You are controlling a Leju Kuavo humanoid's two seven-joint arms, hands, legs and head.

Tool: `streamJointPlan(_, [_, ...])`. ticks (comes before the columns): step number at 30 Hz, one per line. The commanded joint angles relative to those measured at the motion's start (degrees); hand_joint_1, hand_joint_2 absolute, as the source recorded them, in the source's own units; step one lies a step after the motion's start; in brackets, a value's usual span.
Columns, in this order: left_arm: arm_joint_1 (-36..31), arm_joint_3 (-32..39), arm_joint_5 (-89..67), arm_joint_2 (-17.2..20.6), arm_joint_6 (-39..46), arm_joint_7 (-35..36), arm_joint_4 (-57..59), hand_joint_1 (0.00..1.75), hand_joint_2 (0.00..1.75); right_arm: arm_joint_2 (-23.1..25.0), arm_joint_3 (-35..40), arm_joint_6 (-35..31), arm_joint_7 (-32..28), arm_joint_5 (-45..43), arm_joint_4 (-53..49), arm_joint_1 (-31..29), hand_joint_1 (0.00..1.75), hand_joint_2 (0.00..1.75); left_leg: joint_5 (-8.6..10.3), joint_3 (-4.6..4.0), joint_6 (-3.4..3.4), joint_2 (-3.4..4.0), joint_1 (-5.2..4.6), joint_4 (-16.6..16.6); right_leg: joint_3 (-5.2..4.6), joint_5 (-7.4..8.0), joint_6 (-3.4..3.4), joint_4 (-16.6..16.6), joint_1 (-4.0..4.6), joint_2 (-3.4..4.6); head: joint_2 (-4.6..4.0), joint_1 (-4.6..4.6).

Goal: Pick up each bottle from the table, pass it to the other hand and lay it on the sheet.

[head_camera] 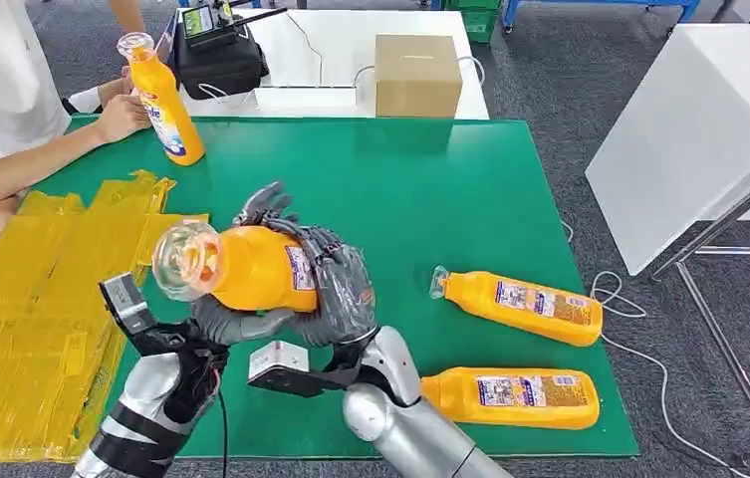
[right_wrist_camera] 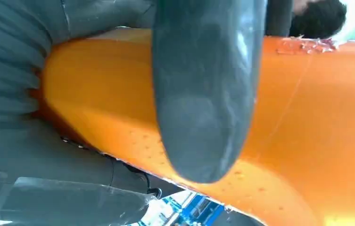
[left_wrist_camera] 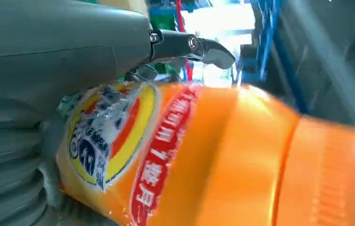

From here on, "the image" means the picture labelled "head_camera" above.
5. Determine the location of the person's right hand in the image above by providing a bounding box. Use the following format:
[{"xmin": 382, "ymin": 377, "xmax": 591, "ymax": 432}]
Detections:
[{"xmin": 93, "ymin": 93, "xmax": 152, "ymax": 145}]

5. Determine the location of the person's left hand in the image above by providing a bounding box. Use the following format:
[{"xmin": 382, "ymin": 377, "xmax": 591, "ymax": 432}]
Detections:
[{"xmin": 98, "ymin": 65, "xmax": 136, "ymax": 108}]

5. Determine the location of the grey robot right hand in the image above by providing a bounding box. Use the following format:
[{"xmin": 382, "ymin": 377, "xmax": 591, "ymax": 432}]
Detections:
[{"xmin": 264, "ymin": 220, "xmax": 379, "ymax": 349}]

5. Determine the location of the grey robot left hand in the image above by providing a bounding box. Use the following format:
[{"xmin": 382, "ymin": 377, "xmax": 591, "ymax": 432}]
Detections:
[{"xmin": 189, "ymin": 182, "xmax": 299, "ymax": 349}]

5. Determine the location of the orange drink bottle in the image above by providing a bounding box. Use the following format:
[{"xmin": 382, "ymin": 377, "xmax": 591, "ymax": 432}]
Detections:
[
  {"xmin": 150, "ymin": 219, "xmax": 321, "ymax": 314},
  {"xmin": 428, "ymin": 265, "xmax": 605, "ymax": 349},
  {"xmin": 116, "ymin": 31, "xmax": 206, "ymax": 167},
  {"xmin": 420, "ymin": 366, "xmax": 603, "ymax": 432}
]

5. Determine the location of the thin silver laptop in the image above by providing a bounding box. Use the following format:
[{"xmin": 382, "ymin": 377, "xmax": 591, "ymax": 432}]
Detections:
[{"xmin": 152, "ymin": 13, "xmax": 182, "ymax": 101}]

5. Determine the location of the black bag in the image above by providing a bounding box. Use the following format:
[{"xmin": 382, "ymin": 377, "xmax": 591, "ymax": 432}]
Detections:
[{"xmin": 172, "ymin": 26, "xmax": 271, "ymax": 103}]

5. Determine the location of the black controller with screen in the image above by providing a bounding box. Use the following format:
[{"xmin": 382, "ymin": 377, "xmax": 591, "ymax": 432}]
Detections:
[{"xmin": 179, "ymin": 0, "xmax": 289, "ymax": 50}]

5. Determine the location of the green table mat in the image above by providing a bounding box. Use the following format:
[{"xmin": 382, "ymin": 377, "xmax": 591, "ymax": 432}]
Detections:
[{"xmin": 34, "ymin": 117, "xmax": 639, "ymax": 460}]

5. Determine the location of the white power strip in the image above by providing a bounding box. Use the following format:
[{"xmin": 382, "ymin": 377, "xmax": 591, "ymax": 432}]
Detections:
[{"xmin": 254, "ymin": 86, "xmax": 358, "ymax": 120}]

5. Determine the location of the yellow plastic sheet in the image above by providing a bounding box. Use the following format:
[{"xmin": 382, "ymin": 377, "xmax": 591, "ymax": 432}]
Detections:
[{"xmin": 0, "ymin": 169, "xmax": 210, "ymax": 464}]

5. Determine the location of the brown cardboard box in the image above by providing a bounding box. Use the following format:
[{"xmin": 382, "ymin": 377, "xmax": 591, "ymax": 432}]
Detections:
[{"xmin": 374, "ymin": 34, "xmax": 465, "ymax": 120}]

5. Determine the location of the white table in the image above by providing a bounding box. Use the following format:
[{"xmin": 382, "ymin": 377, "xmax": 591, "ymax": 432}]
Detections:
[{"xmin": 149, "ymin": 9, "xmax": 490, "ymax": 121}]

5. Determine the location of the green plastic crate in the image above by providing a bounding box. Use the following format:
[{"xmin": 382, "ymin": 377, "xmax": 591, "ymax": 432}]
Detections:
[{"xmin": 443, "ymin": 0, "xmax": 503, "ymax": 46}]

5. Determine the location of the large white board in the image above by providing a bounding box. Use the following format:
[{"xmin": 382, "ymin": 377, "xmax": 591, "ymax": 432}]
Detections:
[{"xmin": 584, "ymin": 24, "xmax": 750, "ymax": 278}]

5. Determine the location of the grey metal stand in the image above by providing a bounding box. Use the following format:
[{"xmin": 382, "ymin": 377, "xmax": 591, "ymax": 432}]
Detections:
[{"xmin": 643, "ymin": 141, "xmax": 750, "ymax": 474}]

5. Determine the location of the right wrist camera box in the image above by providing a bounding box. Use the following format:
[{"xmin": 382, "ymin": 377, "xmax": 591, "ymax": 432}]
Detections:
[{"xmin": 247, "ymin": 340, "xmax": 314, "ymax": 386}]

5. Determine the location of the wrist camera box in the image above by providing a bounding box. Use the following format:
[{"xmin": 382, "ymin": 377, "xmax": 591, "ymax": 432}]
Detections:
[
  {"xmin": 247, "ymin": 340, "xmax": 314, "ymax": 386},
  {"xmin": 98, "ymin": 272, "xmax": 159, "ymax": 339}
]

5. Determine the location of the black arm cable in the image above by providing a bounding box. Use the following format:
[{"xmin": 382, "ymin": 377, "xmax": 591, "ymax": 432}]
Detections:
[{"xmin": 215, "ymin": 368, "xmax": 231, "ymax": 478}]

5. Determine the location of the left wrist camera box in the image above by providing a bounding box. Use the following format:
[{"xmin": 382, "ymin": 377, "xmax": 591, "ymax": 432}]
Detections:
[{"xmin": 98, "ymin": 272, "xmax": 159, "ymax": 339}]

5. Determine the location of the thin white table cable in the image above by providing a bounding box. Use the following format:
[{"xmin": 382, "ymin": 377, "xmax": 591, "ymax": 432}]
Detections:
[{"xmin": 284, "ymin": 11, "xmax": 325, "ymax": 88}]

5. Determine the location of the white cable behind box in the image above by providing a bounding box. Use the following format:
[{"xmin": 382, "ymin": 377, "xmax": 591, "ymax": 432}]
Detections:
[{"xmin": 351, "ymin": 55, "xmax": 486, "ymax": 91}]

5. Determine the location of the white floor cable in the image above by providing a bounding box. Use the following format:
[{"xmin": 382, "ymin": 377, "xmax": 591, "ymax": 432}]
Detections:
[{"xmin": 559, "ymin": 220, "xmax": 750, "ymax": 478}]

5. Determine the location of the blue metal frame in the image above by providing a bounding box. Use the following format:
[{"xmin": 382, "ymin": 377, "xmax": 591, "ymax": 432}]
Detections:
[{"xmin": 501, "ymin": 0, "xmax": 702, "ymax": 34}]

